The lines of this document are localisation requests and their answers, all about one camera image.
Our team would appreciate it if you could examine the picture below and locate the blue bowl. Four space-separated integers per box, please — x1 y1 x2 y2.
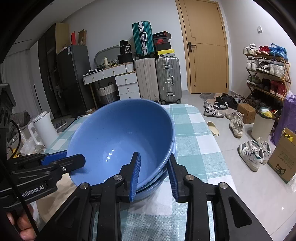
67 99 176 189
133 170 168 202
134 165 168 200

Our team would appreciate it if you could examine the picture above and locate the cream plate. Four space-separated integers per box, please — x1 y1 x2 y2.
33 173 77 230

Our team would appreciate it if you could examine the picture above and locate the left hand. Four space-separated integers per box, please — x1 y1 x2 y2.
6 208 37 240

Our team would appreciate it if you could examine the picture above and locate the white electric kettle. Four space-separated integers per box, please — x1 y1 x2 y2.
28 111 59 148

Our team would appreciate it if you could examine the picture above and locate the white sneaker pair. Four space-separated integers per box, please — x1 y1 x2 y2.
238 137 271 172

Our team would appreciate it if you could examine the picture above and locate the woven laundry basket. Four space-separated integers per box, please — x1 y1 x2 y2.
96 82 117 105

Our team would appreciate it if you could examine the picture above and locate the printed cardboard box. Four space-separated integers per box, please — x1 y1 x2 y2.
267 128 296 184

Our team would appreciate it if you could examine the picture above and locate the teal plaid tablecloth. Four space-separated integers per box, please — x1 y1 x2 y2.
43 103 239 241

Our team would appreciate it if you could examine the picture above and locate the beige slipper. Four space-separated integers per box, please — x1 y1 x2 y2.
207 121 220 137

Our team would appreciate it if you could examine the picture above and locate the black refrigerator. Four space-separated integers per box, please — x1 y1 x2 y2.
57 45 95 116

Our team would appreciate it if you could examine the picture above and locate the white desk with drawers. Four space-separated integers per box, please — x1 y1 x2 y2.
83 62 140 108

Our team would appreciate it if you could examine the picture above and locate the white trash bin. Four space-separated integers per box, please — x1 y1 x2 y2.
251 107 276 141

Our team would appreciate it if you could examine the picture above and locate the brown cardboard box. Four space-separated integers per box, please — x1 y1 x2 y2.
237 103 256 124

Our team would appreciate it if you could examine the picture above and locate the oval mirror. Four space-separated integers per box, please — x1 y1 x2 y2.
94 45 120 68

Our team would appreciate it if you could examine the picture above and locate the purple plastic bag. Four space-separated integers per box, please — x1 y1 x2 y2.
271 91 296 146

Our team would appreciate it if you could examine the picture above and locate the black bag on desk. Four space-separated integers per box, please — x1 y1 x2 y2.
117 40 133 64

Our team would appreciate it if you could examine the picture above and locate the beige suitcase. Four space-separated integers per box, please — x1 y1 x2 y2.
134 58 160 102

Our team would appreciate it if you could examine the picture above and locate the silver suitcase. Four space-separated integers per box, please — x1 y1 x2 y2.
156 57 182 104

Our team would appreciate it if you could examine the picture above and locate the teal suitcase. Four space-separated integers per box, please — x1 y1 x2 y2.
132 21 155 58

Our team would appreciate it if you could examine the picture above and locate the wooden shoe rack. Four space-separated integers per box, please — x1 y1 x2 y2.
243 43 292 112

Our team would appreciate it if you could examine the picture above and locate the stack of shoe boxes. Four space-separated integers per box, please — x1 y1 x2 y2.
152 31 175 58

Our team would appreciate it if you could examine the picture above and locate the wooden door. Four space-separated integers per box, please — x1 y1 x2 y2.
176 1 229 94

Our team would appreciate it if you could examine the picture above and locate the black cable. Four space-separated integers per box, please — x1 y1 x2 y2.
9 118 23 160

